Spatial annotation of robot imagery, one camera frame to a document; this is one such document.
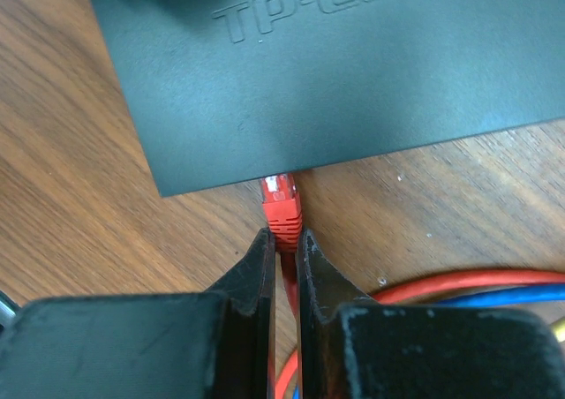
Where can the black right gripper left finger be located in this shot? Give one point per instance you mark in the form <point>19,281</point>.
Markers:
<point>217,343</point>

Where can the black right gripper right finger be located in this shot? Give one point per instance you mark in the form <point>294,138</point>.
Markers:
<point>350,346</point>

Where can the black network switch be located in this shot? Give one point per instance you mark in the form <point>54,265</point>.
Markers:
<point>223,91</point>

